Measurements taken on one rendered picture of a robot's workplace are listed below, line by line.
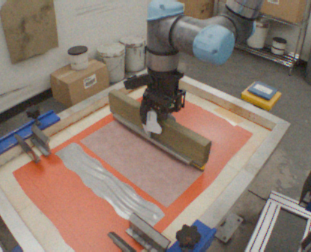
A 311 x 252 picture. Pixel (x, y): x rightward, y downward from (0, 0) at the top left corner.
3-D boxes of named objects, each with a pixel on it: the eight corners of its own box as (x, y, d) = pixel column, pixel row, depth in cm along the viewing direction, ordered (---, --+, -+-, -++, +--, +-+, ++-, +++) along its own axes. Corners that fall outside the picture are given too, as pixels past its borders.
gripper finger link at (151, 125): (155, 148, 70) (160, 118, 65) (139, 137, 73) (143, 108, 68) (162, 144, 72) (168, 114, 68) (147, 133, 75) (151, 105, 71)
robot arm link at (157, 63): (139, 49, 59) (162, 40, 63) (139, 67, 62) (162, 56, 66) (165, 59, 55) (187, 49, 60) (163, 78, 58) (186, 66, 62)
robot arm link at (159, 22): (168, 9, 47) (138, 1, 52) (166, 60, 54) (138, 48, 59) (194, 4, 52) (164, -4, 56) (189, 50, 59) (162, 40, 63)
